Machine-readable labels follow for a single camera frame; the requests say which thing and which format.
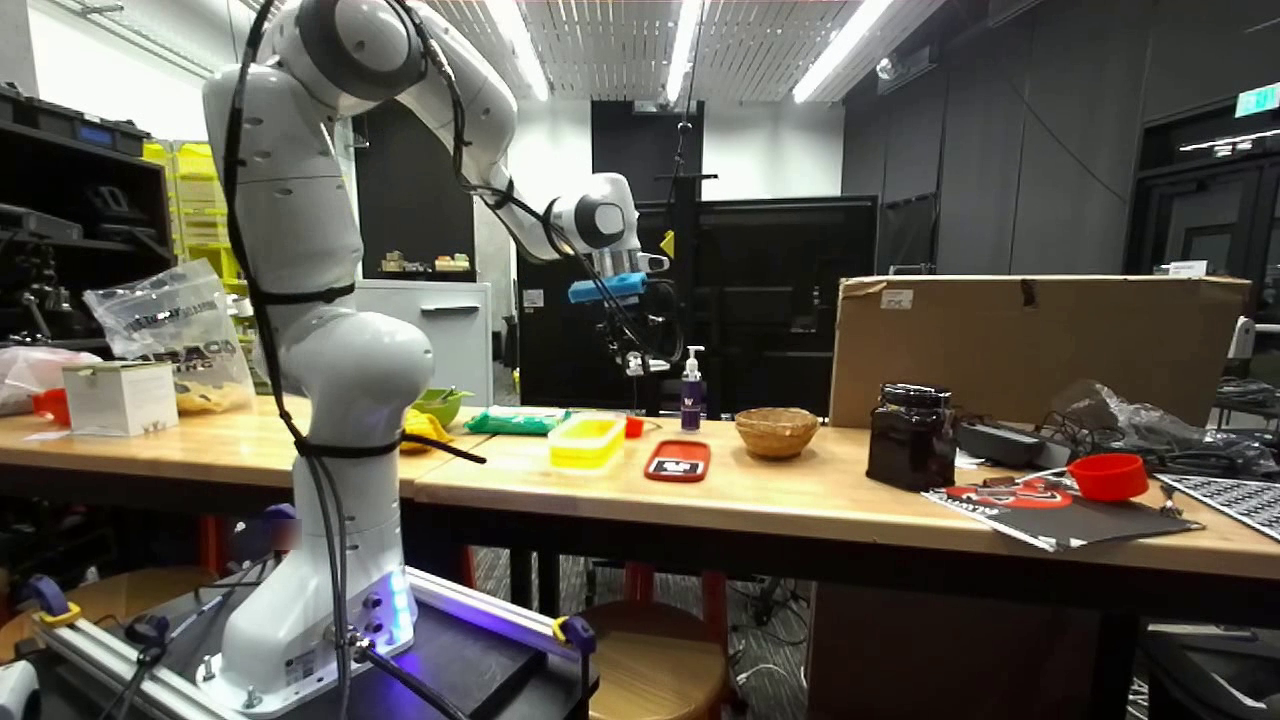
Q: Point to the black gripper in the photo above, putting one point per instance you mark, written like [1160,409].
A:
[646,336]

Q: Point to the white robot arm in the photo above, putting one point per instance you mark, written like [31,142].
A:
[295,228]

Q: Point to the purple pump bottle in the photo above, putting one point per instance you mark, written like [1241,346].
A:
[690,390]

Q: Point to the small red cup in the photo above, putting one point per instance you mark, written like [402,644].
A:
[632,427]

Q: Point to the yellow plastic container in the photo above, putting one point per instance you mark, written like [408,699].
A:
[585,441]

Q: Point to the large black monitor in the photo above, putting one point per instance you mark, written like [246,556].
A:
[759,280]

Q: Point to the woven wooden bowl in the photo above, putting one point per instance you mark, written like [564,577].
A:
[778,433]

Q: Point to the green wet wipes pack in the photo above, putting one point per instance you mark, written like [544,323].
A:
[514,422]

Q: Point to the green bowl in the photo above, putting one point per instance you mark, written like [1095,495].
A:
[443,403]

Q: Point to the black box device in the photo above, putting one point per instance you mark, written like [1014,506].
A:
[914,441]

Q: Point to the round wooden stool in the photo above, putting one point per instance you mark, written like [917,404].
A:
[655,667]

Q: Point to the brown cardboard box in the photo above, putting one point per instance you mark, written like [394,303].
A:
[1011,346]

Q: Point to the black magazine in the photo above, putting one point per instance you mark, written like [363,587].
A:
[1052,514]

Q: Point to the red plastic cup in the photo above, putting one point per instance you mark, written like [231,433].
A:
[1110,478]

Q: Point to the clear plastic bag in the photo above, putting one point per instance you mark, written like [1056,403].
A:
[184,323]

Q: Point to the white storage box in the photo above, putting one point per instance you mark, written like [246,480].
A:
[120,396]

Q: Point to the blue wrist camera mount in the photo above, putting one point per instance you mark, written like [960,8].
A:
[607,289]

